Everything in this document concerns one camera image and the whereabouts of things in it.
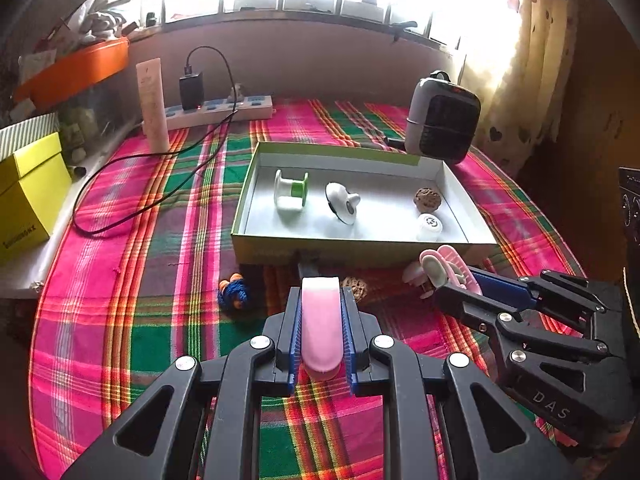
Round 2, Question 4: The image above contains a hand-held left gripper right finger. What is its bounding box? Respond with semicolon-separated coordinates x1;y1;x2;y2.
341;288;577;480

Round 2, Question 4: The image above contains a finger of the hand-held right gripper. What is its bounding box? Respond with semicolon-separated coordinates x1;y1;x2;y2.
434;286;608;396
467;267;606;333

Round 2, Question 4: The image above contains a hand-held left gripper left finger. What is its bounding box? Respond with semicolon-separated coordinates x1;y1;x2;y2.
59;289;304;480

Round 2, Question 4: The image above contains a pink white oblong case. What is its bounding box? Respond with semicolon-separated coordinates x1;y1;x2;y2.
300;277;346;381

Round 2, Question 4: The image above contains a pink white clip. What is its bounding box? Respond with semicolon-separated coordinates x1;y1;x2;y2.
420;245;482;297

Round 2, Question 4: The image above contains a brown walnut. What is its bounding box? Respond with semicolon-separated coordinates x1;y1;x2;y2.
413;187;442;213
345;276;370;306

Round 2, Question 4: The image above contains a blue orange knitted toy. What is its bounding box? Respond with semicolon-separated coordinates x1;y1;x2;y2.
218;274;249;313

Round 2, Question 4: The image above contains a white round cap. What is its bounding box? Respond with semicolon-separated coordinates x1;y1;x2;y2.
416;213;443;242

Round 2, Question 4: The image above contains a black handheld device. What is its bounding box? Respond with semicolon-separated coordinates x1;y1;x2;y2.
295;250;322;279

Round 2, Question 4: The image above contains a green white cardboard box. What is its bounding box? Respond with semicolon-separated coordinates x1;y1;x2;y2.
230;141;498;268

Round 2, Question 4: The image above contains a white panda face gadget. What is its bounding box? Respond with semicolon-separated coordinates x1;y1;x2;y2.
326;181;362;225

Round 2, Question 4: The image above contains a green white spool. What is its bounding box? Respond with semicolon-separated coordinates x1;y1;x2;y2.
273;169;310;215

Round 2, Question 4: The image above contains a pink green plaid blanket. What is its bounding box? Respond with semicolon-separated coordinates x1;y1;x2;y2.
27;97;596;480

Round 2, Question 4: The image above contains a black knobbed panel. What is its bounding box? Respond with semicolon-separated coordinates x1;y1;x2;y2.
619;167;640;246

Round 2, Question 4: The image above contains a grey black fan heater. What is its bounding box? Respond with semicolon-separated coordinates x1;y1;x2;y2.
404;71;482;165

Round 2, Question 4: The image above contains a brown wooden wardrobe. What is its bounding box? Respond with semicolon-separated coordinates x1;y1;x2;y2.
515;10;640;281

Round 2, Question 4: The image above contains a cream heart print curtain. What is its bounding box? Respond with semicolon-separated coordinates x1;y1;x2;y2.
460;0;601;171

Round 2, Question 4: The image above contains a white power strip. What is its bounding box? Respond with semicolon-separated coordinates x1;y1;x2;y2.
145;94;275;128

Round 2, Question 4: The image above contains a cream lotion tube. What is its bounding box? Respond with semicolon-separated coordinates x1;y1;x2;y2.
136;57;171;153

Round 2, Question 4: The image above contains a yellow box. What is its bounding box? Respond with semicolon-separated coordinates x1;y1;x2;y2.
0;132;72;266

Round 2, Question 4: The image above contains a glass tank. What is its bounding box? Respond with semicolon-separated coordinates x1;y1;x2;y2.
55;85;141;161

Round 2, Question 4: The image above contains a green white striped box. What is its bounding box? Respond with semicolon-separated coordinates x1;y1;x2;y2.
0;112;61;161

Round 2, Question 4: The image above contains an orange tray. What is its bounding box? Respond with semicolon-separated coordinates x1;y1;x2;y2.
14;37;131;106

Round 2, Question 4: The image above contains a yellow cable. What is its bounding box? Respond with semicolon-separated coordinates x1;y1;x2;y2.
622;266;640;336

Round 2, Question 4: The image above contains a black heater cable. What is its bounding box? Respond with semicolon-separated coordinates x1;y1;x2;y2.
360;135;407;153

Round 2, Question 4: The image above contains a black charger with cable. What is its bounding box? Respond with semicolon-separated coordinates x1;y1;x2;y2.
72;46;240;235

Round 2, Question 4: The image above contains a black window handle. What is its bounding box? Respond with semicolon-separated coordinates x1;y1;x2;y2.
390;20;418;43

